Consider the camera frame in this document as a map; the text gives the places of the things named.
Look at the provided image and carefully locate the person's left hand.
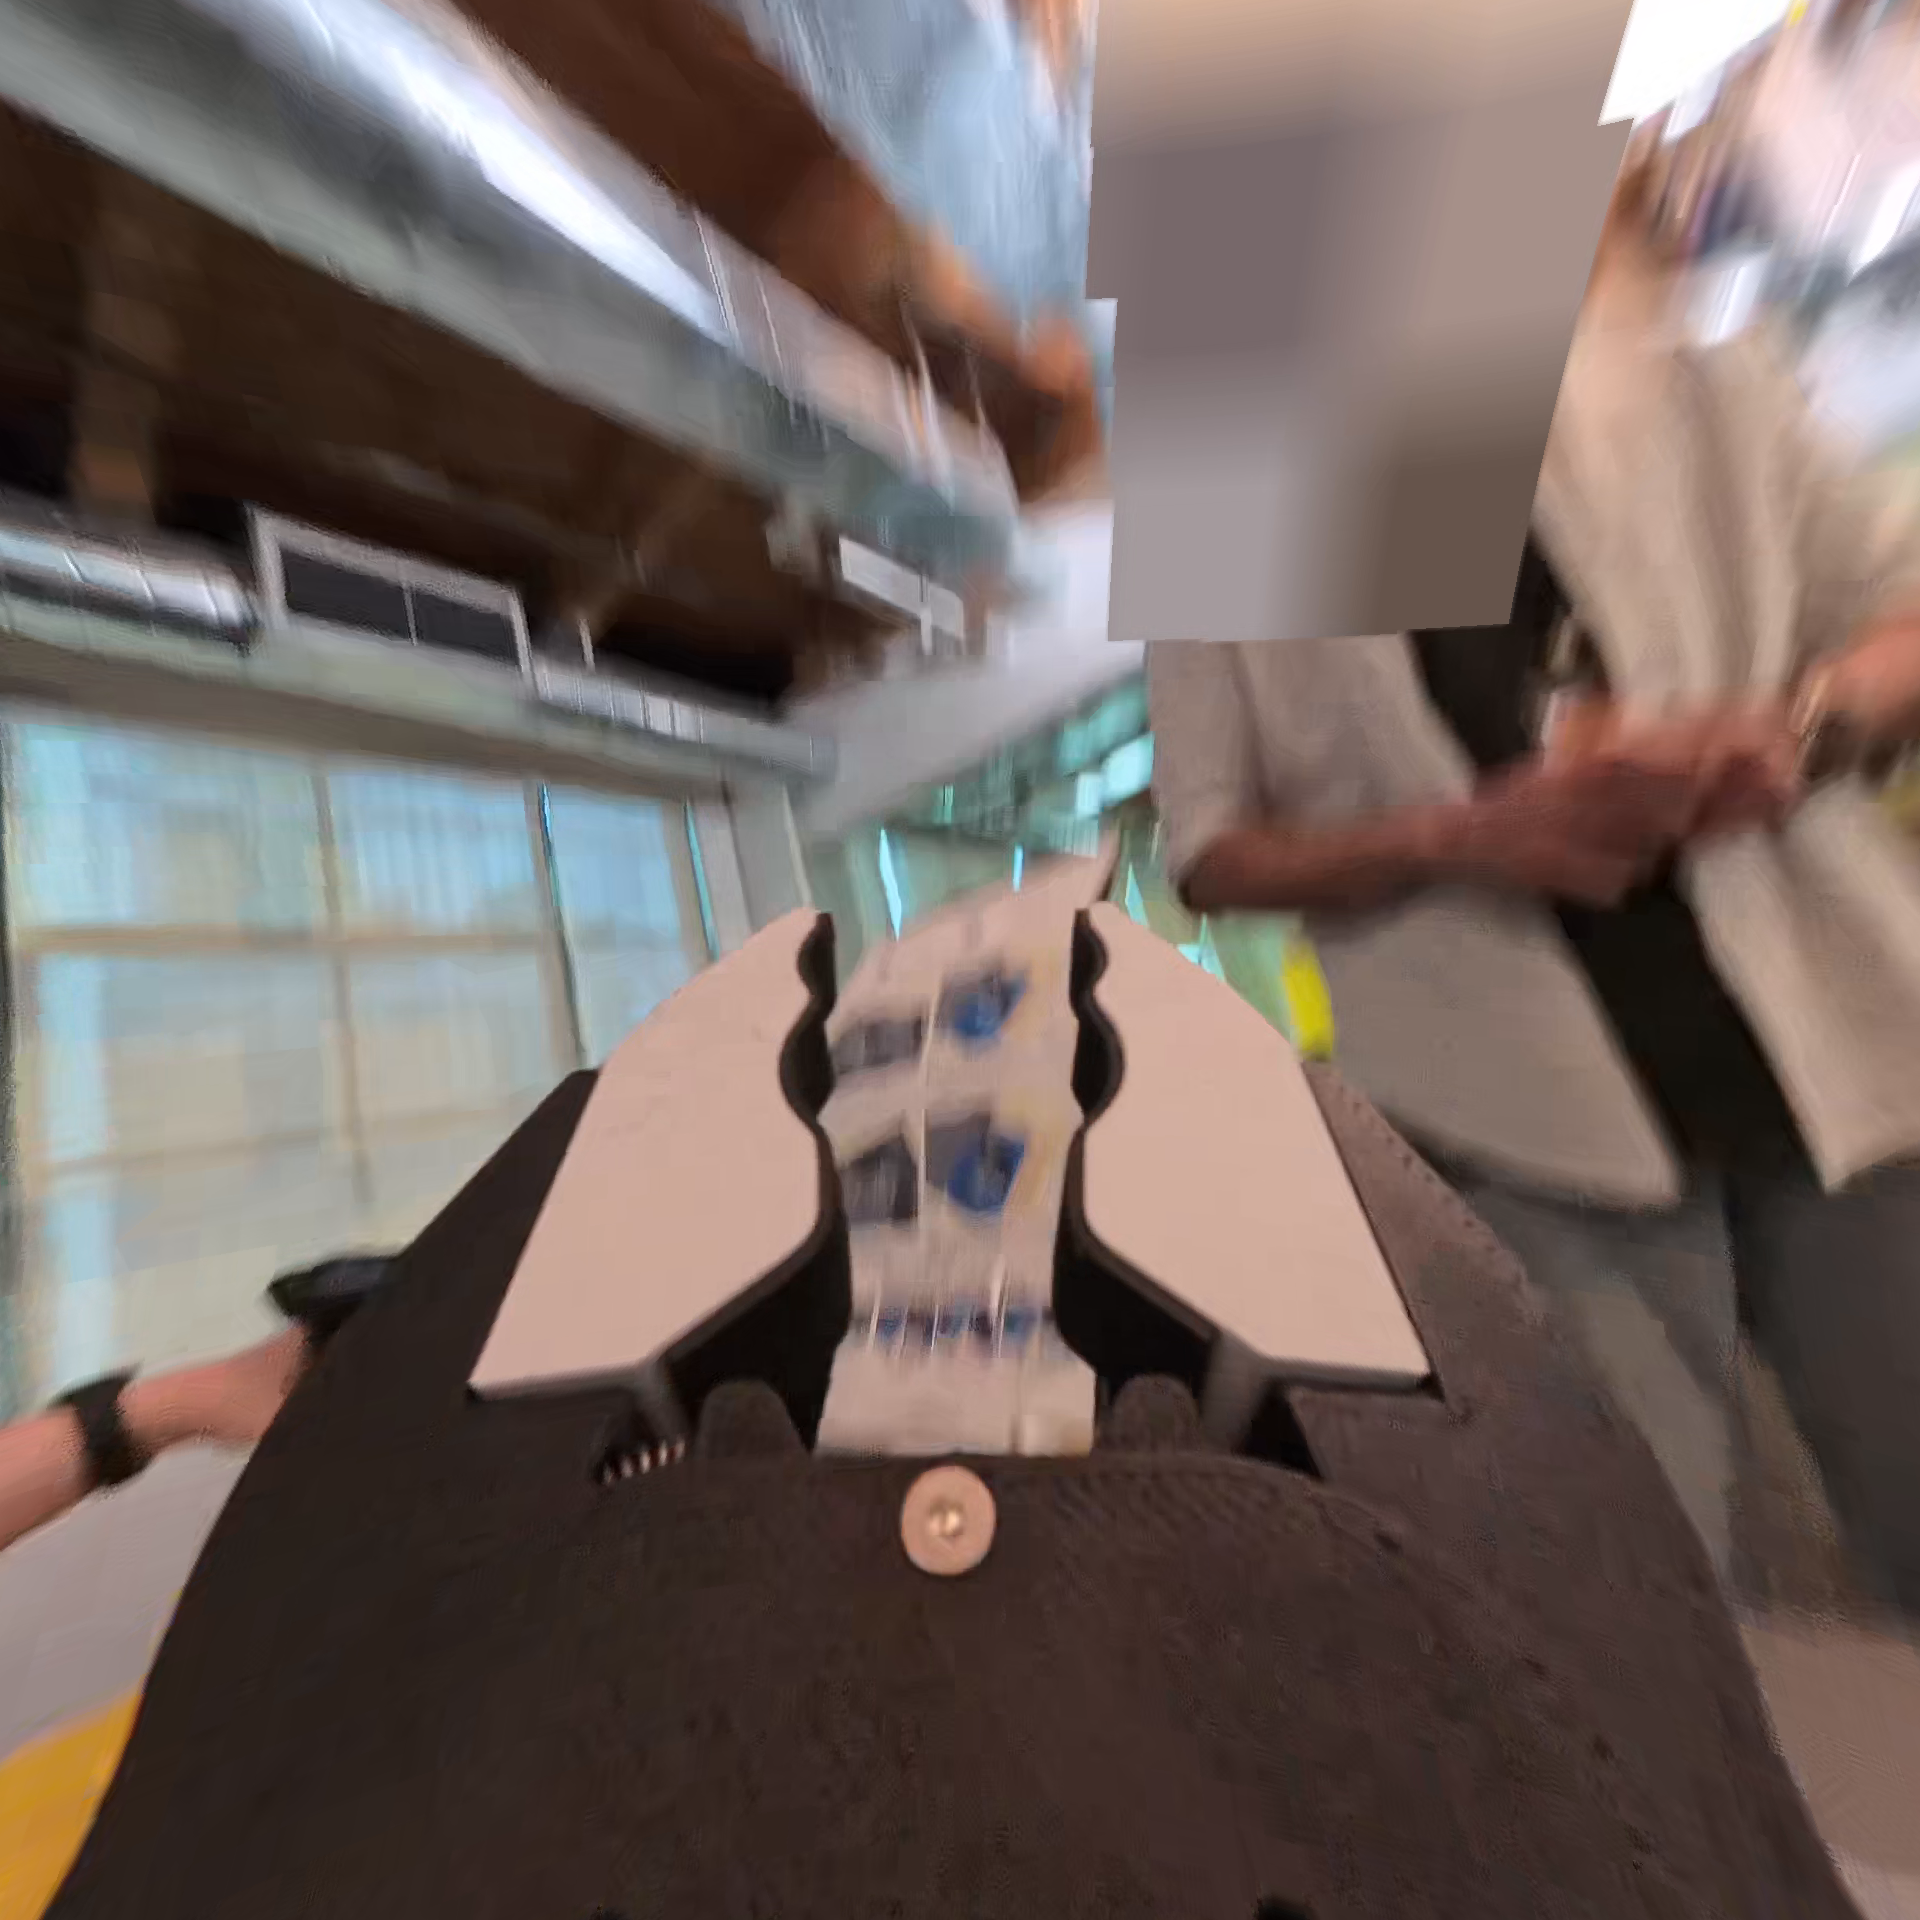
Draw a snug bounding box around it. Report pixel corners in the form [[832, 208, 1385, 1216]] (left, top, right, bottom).
[[134, 1328, 320, 1452]]

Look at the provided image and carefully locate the black wristband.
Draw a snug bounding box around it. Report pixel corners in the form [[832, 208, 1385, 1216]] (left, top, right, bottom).
[[52, 1368, 152, 1491]]

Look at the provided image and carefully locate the another person's forearm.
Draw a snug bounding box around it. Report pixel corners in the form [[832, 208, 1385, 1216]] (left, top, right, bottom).
[[1181, 801, 1532, 921]]

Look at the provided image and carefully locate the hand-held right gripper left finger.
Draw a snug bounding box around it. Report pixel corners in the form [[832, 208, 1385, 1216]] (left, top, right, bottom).
[[469, 902, 854, 1454]]

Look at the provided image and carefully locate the white framed window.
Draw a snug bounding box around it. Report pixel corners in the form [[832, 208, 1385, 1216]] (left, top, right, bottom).
[[0, 703, 721, 1353]]

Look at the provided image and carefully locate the person's left forearm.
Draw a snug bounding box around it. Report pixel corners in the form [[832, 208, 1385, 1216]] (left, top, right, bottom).
[[0, 1408, 80, 1549]]

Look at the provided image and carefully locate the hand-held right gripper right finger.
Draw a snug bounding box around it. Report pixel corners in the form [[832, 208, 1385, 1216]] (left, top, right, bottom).
[[1054, 902, 1431, 1454]]

